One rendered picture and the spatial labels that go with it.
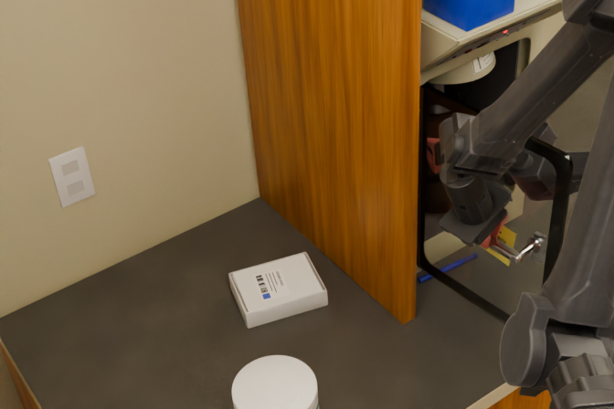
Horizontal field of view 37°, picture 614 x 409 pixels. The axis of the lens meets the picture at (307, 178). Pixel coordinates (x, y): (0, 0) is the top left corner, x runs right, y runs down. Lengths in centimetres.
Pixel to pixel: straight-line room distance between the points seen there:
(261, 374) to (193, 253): 51
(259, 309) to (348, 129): 38
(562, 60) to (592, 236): 22
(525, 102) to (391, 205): 48
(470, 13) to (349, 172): 39
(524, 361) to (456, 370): 67
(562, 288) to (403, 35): 52
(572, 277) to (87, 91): 103
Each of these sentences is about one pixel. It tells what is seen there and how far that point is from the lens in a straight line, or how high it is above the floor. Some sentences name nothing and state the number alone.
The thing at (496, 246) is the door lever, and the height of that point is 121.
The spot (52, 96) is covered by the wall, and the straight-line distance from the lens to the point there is 170.
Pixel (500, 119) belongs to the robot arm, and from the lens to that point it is 120.
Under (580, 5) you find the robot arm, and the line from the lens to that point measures 99.
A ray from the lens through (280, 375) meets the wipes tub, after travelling 144.
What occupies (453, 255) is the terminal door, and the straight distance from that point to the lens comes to 165.
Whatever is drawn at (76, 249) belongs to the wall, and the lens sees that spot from 189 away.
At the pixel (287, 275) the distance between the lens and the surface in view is 176.
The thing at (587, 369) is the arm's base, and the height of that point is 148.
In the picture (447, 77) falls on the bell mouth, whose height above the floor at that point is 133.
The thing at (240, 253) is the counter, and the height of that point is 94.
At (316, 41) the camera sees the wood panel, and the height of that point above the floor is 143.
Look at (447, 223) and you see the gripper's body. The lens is 141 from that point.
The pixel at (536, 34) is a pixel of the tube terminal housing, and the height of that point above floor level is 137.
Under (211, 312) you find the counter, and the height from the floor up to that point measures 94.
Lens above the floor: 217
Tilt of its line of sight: 37 degrees down
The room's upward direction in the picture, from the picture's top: 4 degrees counter-clockwise
